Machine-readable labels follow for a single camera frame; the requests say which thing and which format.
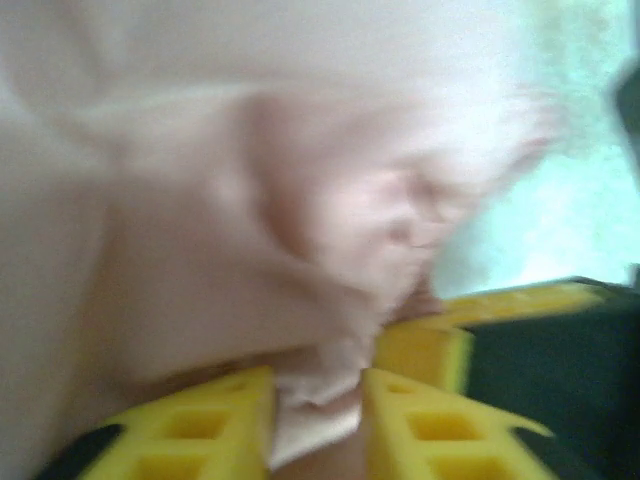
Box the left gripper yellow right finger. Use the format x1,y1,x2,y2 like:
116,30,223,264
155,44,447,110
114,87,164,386
359,367,576,480

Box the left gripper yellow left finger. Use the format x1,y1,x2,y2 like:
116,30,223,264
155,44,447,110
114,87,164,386
37,364,279,480

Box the pink shorts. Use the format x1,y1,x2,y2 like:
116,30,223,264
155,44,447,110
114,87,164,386
0,0,569,474

